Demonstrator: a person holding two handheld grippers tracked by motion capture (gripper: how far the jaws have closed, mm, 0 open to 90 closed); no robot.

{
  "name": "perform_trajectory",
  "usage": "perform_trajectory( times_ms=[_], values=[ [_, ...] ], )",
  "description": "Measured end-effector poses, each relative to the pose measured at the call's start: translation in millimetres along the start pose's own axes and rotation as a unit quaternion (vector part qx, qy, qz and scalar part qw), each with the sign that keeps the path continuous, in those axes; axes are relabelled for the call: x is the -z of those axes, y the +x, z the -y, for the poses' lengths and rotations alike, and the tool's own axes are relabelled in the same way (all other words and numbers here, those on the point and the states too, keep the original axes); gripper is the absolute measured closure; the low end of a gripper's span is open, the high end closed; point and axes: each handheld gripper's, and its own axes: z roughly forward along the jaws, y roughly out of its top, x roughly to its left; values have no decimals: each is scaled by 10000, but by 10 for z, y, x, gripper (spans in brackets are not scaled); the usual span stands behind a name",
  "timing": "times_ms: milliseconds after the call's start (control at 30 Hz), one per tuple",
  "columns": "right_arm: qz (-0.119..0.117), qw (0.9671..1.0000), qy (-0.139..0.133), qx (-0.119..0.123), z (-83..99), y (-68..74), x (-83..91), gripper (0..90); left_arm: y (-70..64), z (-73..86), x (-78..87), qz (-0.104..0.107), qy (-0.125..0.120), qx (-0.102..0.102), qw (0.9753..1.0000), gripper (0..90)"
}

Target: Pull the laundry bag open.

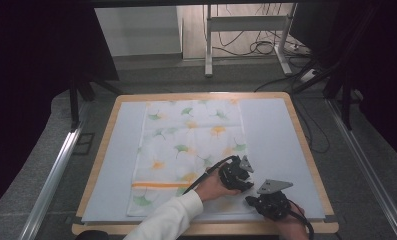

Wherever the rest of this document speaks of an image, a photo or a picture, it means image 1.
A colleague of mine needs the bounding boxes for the black curtain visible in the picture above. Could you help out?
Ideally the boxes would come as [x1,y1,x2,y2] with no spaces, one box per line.
[0,0,120,216]
[290,0,397,168]

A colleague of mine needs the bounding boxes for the black floor cable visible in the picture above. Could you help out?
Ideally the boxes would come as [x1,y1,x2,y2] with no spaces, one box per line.
[253,73,302,93]

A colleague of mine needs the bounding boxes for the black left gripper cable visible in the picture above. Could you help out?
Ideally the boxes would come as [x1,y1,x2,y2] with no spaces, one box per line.
[182,154,239,196]

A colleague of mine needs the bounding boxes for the dark rounded object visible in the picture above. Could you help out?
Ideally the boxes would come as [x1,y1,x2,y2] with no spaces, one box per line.
[74,229,111,240]

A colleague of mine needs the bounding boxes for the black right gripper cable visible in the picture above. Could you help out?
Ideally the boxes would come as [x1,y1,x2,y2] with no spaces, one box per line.
[286,199,316,240]

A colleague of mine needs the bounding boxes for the thin black looped cable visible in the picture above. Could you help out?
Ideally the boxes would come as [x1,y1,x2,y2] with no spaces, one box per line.
[293,95,331,155]

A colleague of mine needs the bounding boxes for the person's left hand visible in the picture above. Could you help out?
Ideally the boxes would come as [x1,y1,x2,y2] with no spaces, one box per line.
[194,169,242,203]

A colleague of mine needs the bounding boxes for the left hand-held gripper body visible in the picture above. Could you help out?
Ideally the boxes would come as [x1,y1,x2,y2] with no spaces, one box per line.
[218,154,255,192]

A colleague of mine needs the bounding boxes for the black metal stand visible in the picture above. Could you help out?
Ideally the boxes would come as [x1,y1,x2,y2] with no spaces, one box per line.
[68,74,123,132]
[322,74,365,132]

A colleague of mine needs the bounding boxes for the aluminium floor rail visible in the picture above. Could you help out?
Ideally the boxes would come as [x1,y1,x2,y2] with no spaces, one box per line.
[325,99,397,240]
[18,102,91,240]

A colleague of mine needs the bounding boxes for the white metal desk frame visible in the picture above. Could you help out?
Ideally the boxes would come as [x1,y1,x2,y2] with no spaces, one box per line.
[203,3,298,79]

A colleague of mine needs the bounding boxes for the tangle of black floor cables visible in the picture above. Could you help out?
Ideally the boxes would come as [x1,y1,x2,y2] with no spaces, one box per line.
[215,3,309,58]

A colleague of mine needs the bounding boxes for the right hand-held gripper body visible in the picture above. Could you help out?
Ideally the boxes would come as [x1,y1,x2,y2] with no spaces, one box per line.
[255,179,294,222]

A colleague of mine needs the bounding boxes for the white power strip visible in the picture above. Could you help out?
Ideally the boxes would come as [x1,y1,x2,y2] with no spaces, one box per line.
[299,67,319,83]

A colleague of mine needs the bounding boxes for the white floral pillowcase orange zipper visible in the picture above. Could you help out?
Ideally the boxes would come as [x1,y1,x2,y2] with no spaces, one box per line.
[126,98,255,218]

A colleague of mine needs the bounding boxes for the person's right hand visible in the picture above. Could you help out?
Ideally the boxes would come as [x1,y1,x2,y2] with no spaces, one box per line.
[268,204,310,240]

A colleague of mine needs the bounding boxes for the black rectangular floor frame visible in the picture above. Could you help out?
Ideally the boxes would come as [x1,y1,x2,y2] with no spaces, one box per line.
[72,132,96,156]

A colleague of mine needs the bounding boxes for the white cabinet panel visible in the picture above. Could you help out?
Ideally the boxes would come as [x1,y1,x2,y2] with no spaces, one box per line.
[94,5,183,58]

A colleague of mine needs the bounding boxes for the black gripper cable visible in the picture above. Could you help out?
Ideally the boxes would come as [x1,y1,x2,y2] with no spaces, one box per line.
[286,199,316,240]
[182,154,239,196]

